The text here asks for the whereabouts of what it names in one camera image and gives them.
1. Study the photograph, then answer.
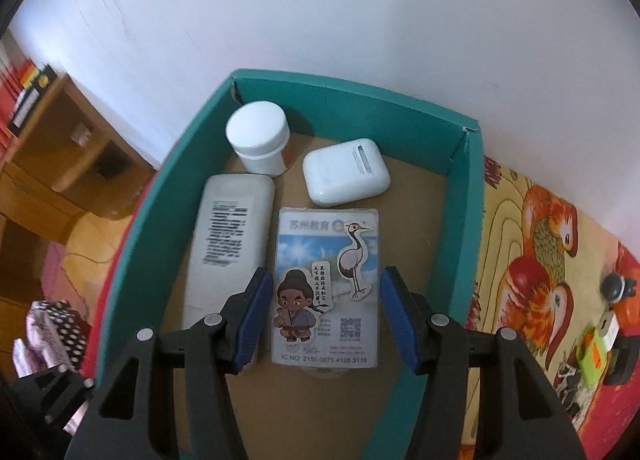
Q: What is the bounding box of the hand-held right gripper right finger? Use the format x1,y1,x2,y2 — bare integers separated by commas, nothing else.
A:
380,265,588,460

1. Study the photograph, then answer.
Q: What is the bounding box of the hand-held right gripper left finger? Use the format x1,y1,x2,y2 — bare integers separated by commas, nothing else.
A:
65,266,273,460

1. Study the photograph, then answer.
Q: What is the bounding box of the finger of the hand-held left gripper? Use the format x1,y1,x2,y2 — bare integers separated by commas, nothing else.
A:
12,367,96,436

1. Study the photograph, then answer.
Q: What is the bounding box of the card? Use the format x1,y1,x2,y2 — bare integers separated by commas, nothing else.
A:
271,206,385,370

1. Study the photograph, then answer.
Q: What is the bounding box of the white remote control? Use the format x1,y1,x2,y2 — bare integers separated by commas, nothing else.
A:
182,174,276,341

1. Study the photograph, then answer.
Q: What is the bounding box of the teal cardboard box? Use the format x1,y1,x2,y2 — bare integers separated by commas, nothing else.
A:
92,69,486,460

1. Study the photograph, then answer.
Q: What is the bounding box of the white earbuds case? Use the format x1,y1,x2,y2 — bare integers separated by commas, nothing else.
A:
302,138,392,207

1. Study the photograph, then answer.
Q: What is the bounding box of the white bottle with orange label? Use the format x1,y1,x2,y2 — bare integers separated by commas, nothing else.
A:
225,101,291,177

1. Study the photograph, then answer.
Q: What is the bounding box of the black pouch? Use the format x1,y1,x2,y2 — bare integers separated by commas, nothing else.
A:
607,347,638,386

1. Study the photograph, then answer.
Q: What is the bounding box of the polka dot cloth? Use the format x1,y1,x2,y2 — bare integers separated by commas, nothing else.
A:
27,300,93,381

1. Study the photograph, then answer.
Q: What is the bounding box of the lime green case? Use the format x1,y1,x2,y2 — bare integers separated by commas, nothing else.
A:
576,329,608,388

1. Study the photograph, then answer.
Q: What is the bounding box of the white charger plug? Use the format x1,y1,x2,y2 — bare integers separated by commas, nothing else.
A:
597,310,621,346

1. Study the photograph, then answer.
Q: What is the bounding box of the small black grey gadget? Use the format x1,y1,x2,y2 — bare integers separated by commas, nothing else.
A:
602,274,626,301

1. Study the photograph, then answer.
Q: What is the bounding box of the wooden shelf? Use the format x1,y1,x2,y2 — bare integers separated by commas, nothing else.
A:
0,72,156,291

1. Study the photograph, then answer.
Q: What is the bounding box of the orange case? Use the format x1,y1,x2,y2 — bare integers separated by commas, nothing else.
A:
612,280,640,328

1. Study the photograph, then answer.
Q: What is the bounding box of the black yellow book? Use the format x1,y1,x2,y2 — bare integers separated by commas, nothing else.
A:
7,65,58,136

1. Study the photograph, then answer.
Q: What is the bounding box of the row of red books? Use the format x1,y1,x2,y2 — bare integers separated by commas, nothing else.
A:
0,59,38,146

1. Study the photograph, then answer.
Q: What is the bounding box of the key ring with black fob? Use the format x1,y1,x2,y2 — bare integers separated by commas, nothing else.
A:
555,360,583,411

